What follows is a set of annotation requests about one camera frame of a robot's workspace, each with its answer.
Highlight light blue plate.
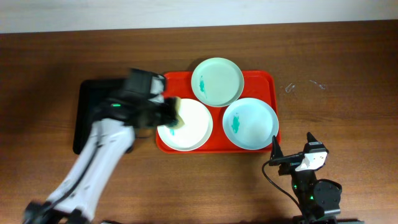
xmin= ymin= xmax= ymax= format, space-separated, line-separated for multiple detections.
xmin=222 ymin=98 xmax=279 ymax=151

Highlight green yellow sponge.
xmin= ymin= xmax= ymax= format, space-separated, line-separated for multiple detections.
xmin=167 ymin=96 xmax=185 ymax=129

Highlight cream white plate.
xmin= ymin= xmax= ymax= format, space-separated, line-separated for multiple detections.
xmin=157 ymin=98 xmax=213 ymax=152

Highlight mint green plate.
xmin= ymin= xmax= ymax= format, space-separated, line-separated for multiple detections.
xmin=191 ymin=57 xmax=244 ymax=107

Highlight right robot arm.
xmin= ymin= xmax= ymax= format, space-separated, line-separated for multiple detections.
xmin=266 ymin=133 xmax=342 ymax=223

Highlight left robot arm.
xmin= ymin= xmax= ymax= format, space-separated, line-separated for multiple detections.
xmin=22 ymin=68 xmax=180 ymax=223

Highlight black plastic tray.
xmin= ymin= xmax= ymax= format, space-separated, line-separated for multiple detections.
xmin=73 ymin=78 xmax=124 ymax=155

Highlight red plastic tray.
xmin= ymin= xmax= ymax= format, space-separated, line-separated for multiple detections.
xmin=164 ymin=70 xmax=278 ymax=154

